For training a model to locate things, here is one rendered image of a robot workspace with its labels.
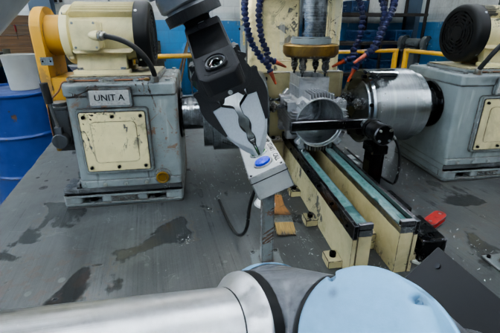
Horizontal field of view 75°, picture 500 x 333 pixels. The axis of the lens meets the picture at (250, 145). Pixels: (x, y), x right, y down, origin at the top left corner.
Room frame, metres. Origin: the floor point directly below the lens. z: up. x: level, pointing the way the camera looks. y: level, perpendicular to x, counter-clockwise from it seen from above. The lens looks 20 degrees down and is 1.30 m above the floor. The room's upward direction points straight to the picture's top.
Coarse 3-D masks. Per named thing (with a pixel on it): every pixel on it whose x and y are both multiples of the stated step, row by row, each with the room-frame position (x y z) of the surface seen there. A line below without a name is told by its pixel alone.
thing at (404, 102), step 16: (352, 80) 1.14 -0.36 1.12; (368, 80) 1.03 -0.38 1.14; (384, 80) 1.02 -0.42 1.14; (400, 80) 1.03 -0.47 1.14; (416, 80) 1.04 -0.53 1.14; (352, 96) 1.13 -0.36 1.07; (368, 96) 1.01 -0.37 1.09; (384, 96) 0.99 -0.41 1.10; (400, 96) 1.00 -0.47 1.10; (416, 96) 1.00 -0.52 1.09; (432, 96) 1.09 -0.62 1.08; (352, 112) 1.11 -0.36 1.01; (368, 112) 1.00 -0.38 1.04; (384, 112) 0.98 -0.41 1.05; (400, 112) 0.98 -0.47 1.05; (416, 112) 0.99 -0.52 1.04; (432, 112) 1.08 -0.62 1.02; (400, 128) 0.99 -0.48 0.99; (416, 128) 1.00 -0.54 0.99
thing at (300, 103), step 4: (288, 88) 1.14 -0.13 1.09; (284, 92) 1.14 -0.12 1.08; (288, 92) 1.14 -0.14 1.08; (300, 100) 0.97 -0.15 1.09; (336, 100) 0.99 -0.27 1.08; (340, 100) 0.98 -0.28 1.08; (296, 104) 0.97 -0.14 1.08; (300, 104) 0.96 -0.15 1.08; (304, 104) 0.96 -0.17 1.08; (340, 104) 0.98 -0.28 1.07; (300, 108) 0.96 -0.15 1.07; (296, 140) 0.96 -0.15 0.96; (300, 140) 0.96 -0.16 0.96; (336, 140) 0.98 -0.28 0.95; (340, 140) 0.98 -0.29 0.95; (300, 144) 0.96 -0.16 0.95; (336, 144) 0.98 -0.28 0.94
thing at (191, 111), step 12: (192, 96) 1.00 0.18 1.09; (240, 96) 0.93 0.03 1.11; (192, 108) 0.97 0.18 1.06; (276, 108) 0.99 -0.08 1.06; (192, 120) 0.96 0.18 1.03; (204, 120) 0.91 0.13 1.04; (240, 120) 0.91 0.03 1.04; (204, 132) 0.91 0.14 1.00; (216, 132) 0.91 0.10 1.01; (216, 144) 0.93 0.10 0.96; (228, 144) 0.94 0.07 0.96
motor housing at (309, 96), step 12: (312, 96) 0.97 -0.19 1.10; (324, 96) 0.98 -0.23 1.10; (324, 108) 1.14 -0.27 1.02; (336, 108) 1.01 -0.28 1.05; (288, 120) 1.00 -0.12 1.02; (300, 132) 1.09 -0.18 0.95; (312, 132) 1.09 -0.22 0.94; (324, 132) 1.05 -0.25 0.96; (336, 132) 1.00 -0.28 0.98; (312, 144) 0.98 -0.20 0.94; (324, 144) 0.98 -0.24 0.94
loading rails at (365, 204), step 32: (288, 160) 1.05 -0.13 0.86; (320, 160) 1.03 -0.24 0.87; (352, 160) 0.88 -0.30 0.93; (288, 192) 0.91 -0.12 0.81; (320, 192) 0.74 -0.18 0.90; (352, 192) 0.78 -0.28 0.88; (384, 192) 0.69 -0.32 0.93; (320, 224) 0.72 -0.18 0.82; (352, 224) 0.56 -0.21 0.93; (384, 224) 0.62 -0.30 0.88; (416, 224) 0.57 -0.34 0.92; (352, 256) 0.55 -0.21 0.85; (384, 256) 0.60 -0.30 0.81
